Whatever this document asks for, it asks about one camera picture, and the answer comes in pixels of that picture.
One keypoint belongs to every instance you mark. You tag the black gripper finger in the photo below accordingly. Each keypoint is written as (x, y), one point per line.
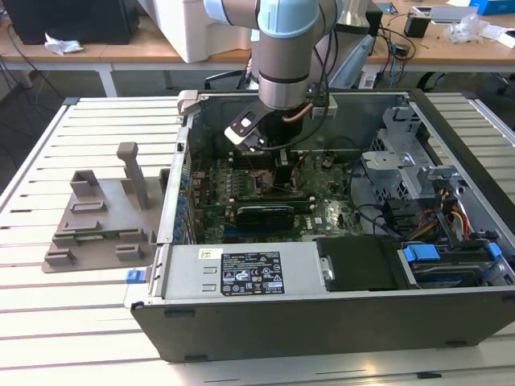
(283, 177)

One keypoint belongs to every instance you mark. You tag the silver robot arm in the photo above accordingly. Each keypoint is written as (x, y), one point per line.
(281, 60)

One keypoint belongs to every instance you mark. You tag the CPU socket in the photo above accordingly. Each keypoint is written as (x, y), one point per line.
(297, 181)

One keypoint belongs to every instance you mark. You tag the black RAM slot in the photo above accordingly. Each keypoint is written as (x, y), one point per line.
(257, 163)
(257, 197)

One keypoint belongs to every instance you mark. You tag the black graphics card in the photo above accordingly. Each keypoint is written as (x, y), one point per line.
(265, 217)

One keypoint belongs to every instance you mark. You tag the green motherboard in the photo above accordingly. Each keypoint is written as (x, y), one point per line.
(330, 213)

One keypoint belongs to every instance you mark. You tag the black office chair base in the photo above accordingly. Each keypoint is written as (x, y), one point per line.
(225, 76)
(426, 80)

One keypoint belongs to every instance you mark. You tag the grey plastic case latch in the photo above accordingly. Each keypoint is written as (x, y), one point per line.
(188, 100)

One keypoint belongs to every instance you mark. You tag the white barcode label box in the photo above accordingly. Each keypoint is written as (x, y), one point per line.
(368, 78)

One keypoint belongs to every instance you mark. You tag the pale blue teach pendant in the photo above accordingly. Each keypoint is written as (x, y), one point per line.
(354, 60)

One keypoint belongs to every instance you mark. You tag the black plastic shroud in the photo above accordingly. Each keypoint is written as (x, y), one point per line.
(362, 265)

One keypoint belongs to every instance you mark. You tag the grey metal drive cage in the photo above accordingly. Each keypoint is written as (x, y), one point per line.
(402, 177)

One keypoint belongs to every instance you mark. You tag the large white box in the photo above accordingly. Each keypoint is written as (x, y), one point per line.
(209, 32)

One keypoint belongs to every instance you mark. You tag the grey power supply with label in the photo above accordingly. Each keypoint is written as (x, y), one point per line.
(189, 277)

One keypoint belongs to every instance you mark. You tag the tall black speaker box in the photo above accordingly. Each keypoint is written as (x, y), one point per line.
(375, 24)

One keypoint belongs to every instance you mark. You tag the small black device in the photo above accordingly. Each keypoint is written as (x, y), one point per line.
(400, 49)

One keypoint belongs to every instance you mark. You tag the black open PC case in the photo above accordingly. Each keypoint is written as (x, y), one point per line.
(281, 329)

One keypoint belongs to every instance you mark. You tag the hard disk in blue carrier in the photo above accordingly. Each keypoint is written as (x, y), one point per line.
(420, 253)

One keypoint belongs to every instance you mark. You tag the blue flat booklet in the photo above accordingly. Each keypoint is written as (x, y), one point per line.
(386, 6)

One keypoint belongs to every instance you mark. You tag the small black cube box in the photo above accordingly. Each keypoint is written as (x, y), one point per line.
(416, 25)

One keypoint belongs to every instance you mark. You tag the wooden desk with white legs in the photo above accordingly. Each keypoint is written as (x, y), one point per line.
(120, 52)

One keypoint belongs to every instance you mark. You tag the blue case latch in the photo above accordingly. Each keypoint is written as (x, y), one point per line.
(134, 276)

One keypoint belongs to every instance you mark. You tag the grey-brown parts rack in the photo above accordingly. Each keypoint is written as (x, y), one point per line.
(104, 257)

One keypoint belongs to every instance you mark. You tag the grey flat tray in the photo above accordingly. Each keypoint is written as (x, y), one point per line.
(454, 14)

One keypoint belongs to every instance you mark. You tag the crumpled clear plastic bag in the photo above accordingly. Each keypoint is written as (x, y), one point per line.
(464, 28)

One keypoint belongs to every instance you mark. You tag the blue carrier clip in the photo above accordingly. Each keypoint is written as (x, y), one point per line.
(495, 250)

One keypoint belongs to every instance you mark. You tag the large black box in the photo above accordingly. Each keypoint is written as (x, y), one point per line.
(72, 20)

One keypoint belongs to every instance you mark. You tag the crumpled white paper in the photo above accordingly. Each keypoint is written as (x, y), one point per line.
(60, 44)

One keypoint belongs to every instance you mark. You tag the white paper sheet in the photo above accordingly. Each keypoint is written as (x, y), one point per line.
(501, 34)

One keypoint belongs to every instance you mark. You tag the blue cardboard box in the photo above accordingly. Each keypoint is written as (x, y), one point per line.
(499, 7)

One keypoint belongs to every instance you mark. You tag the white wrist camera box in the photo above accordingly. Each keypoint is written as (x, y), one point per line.
(243, 138)

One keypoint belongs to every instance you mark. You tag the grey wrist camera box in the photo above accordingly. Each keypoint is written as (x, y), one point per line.
(324, 108)

